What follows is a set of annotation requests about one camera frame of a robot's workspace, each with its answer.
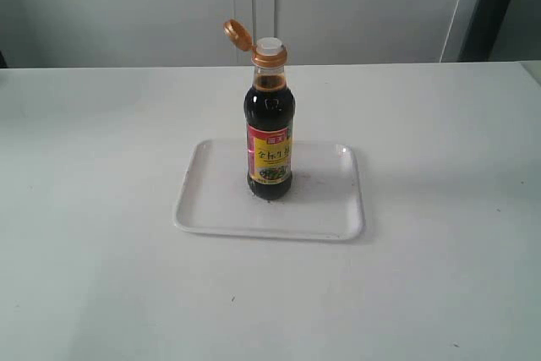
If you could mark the white plastic tray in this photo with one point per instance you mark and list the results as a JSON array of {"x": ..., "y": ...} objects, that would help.
[{"x": 320, "y": 200}]

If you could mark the dark vertical post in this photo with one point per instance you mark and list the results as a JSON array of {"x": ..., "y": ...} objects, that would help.
[{"x": 482, "y": 30}]

